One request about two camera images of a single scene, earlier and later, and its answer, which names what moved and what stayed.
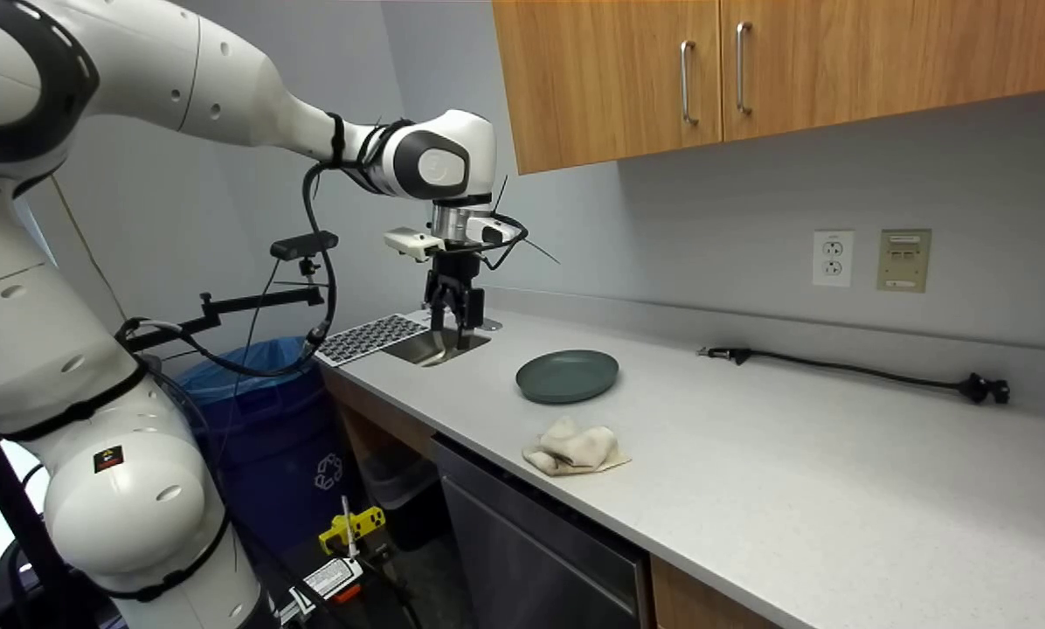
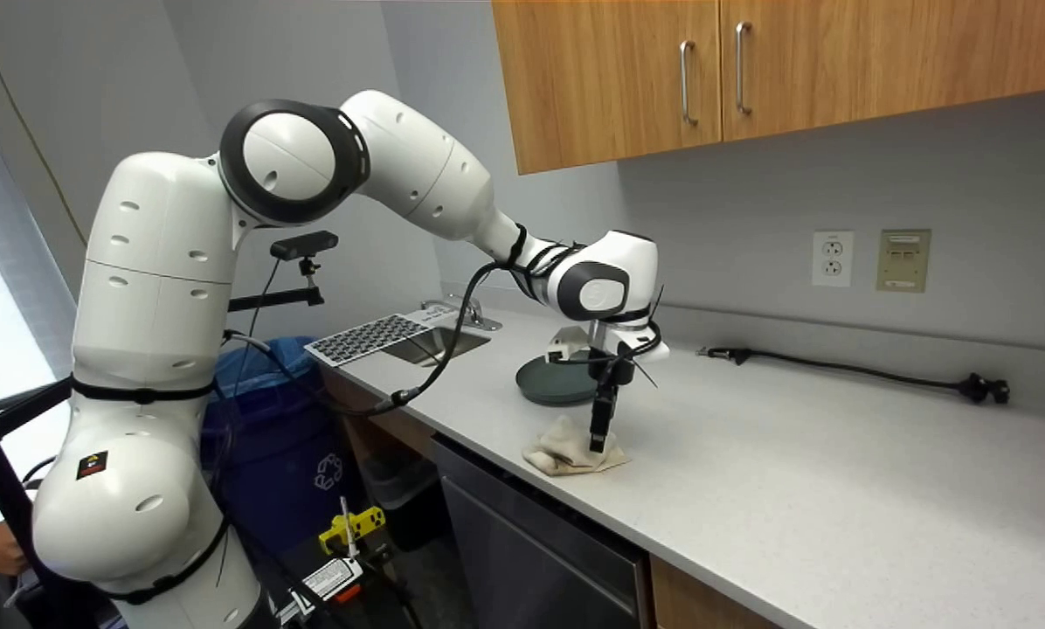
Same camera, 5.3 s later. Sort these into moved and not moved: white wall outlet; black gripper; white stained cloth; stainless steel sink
Moved: black gripper
Not moved: white wall outlet; stainless steel sink; white stained cloth
